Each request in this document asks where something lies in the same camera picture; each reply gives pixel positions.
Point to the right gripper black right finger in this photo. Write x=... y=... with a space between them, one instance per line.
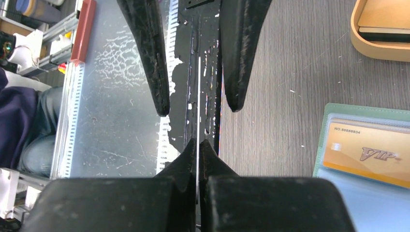
x=233 y=203

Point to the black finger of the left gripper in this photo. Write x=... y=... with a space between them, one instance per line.
x=144 y=20
x=241 y=22

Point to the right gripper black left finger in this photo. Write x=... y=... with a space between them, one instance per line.
x=163 y=203

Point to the yellow oval tray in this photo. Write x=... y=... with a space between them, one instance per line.
x=380 y=29

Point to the light green card holder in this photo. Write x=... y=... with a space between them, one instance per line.
x=374 y=206

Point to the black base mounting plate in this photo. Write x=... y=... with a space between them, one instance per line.
x=197 y=34

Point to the operator in purple hoodie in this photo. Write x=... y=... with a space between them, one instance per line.
x=28 y=127

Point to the red bar on frame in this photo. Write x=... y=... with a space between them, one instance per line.
x=84 y=28

